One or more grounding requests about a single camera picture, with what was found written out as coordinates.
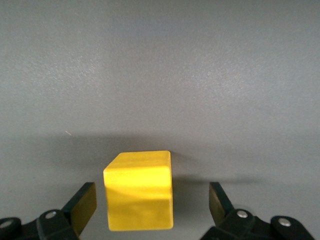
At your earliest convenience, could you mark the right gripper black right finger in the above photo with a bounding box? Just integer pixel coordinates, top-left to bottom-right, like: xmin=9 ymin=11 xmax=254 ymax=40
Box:
xmin=199 ymin=181 xmax=320 ymax=240

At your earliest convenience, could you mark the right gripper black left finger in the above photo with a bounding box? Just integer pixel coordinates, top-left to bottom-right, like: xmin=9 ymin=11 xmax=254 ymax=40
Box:
xmin=0 ymin=182 xmax=98 ymax=240

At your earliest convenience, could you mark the yellow cube block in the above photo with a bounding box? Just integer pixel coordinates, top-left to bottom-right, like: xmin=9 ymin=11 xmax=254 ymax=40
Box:
xmin=102 ymin=150 xmax=175 ymax=232

